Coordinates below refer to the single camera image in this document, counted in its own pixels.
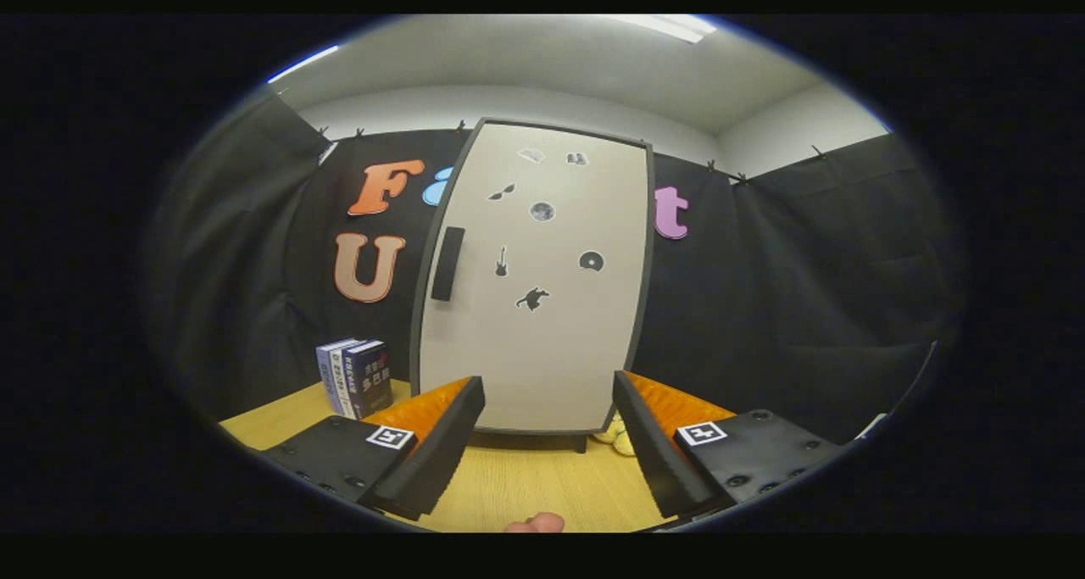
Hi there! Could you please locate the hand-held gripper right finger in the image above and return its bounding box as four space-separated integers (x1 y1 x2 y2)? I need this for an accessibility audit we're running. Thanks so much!
612 370 844 525

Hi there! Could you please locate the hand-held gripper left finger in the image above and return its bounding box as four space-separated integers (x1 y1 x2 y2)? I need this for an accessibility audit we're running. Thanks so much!
253 376 487 522

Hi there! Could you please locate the white cabinet door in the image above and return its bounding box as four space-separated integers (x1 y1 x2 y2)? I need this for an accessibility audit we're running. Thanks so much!
418 123 650 433

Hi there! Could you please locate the black door handle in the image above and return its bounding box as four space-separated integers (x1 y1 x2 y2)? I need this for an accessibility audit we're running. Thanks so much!
430 226 466 302

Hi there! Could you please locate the yellow soft toy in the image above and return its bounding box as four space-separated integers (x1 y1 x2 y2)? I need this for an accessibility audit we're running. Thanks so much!
592 416 637 458

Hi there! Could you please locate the grey cabinet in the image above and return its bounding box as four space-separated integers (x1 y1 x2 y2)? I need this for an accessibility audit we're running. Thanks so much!
409 118 655 454

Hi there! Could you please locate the dark navy book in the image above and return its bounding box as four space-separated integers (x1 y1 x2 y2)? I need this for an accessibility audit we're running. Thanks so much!
342 340 393 420

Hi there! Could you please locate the white spine book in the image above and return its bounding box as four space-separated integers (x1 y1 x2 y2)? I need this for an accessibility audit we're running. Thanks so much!
328 340 370 419

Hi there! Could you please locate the light blue book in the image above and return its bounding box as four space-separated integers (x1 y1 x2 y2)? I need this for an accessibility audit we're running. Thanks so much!
315 338 357 415

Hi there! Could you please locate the black backdrop cloth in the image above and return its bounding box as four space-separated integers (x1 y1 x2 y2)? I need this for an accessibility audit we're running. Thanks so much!
144 87 967 448

